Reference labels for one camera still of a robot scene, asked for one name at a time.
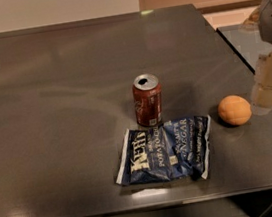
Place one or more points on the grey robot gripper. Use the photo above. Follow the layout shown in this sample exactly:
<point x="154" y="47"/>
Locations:
<point x="261" y="96"/>

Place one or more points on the blue potato chip bag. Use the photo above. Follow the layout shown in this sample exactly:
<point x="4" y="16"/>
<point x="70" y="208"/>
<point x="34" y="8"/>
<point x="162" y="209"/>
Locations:
<point x="176" y="149"/>

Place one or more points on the red soda can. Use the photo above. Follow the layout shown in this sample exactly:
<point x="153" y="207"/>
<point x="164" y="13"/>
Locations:
<point x="147" y="99"/>

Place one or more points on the orange fruit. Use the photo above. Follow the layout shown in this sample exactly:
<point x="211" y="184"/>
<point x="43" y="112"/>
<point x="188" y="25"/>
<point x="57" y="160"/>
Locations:
<point x="234" y="110"/>

